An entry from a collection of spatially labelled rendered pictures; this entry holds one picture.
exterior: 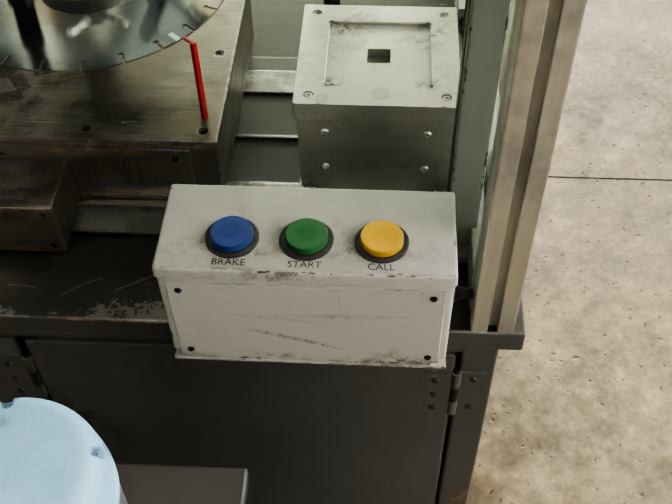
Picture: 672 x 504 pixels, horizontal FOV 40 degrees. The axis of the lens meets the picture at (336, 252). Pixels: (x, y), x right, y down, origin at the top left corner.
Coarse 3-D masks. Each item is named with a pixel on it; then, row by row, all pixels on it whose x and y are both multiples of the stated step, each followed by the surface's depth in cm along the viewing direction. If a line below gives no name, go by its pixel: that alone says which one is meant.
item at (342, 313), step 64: (192, 192) 91; (256, 192) 91; (320, 192) 91; (384, 192) 91; (448, 192) 91; (192, 256) 86; (256, 256) 86; (448, 256) 86; (192, 320) 91; (256, 320) 91; (320, 320) 90; (384, 320) 90; (448, 320) 89
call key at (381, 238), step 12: (372, 228) 87; (384, 228) 87; (396, 228) 87; (360, 240) 86; (372, 240) 86; (384, 240) 86; (396, 240) 86; (372, 252) 85; (384, 252) 85; (396, 252) 86
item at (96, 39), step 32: (32, 0) 104; (128, 0) 103; (160, 0) 103; (192, 0) 103; (0, 32) 100; (32, 32) 100; (64, 32) 100; (96, 32) 100; (128, 32) 100; (160, 32) 100; (192, 32) 100; (0, 64) 97; (32, 64) 96; (64, 64) 96; (96, 64) 96
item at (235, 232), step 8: (232, 216) 88; (216, 224) 87; (224, 224) 87; (232, 224) 87; (240, 224) 87; (248, 224) 87; (216, 232) 87; (224, 232) 87; (232, 232) 87; (240, 232) 87; (248, 232) 86; (216, 240) 86; (224, 240) 86; (232, 240) 86; (240, 240) 86; (248, 240) 86; (216, 248) 86; (224, 248) 86; (232, 248) 86; (240, 248) 86
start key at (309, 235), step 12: (288, 228) 87; (300, 228) 87; (312, 228) 87; (324, 228) 87; (288, 240) 86; (300, 240) 86; (312, 240) 86; (324, 240) 86; (300, 252) 86; (312, 252) 86
